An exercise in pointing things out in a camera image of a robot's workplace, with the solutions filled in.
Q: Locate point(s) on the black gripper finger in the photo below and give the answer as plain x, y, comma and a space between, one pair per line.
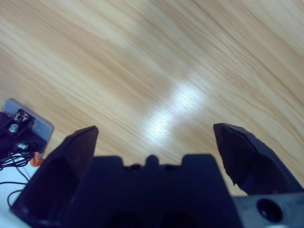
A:
59, 178
251, 161

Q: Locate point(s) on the orange clamp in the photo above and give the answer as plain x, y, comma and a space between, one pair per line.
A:
36, 162

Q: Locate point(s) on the dark camera post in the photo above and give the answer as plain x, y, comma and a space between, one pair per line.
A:
12, 137

